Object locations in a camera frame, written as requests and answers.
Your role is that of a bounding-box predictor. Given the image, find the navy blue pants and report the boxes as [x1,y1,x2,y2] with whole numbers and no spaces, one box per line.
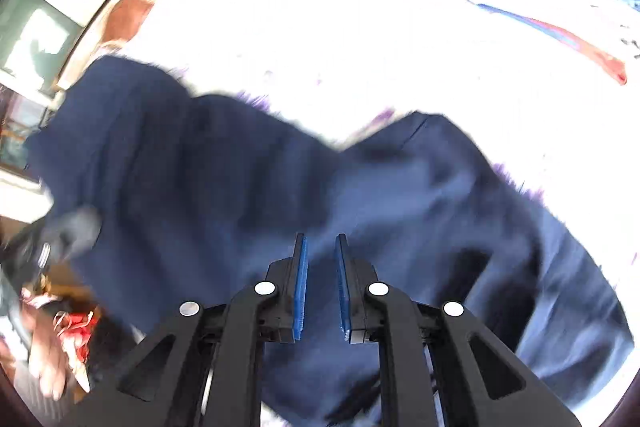
[26,56,634,426]

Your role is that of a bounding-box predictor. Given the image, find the grey sleeved left forearm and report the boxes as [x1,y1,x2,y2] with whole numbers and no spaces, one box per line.
[0,265,47,413]

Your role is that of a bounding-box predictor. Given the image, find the person's left hand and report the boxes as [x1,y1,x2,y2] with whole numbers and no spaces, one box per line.
[22,289,93,401]

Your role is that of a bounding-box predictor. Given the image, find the red cloth item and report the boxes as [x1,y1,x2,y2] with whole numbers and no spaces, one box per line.
[53,308,101,366]

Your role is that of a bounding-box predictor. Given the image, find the wooden headboard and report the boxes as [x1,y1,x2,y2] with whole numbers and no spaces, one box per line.
[53,0,119,92]

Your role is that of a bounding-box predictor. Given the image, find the brown pillow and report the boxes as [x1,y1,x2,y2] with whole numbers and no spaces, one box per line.
[99,0,154,46]

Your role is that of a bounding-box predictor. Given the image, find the folded red blue garment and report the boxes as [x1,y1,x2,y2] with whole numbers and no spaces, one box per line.
[477,3,628,86]

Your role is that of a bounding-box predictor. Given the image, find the floral purple bed sheet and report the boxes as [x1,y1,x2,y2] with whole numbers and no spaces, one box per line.
[102,0,639,219]

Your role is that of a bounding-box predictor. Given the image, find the folded grey garment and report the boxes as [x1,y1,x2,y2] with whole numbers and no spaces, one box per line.
[471,0,639,81]

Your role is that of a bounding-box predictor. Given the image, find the framed wall picture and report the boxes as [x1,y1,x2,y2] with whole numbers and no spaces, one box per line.
[1,0,82,94]

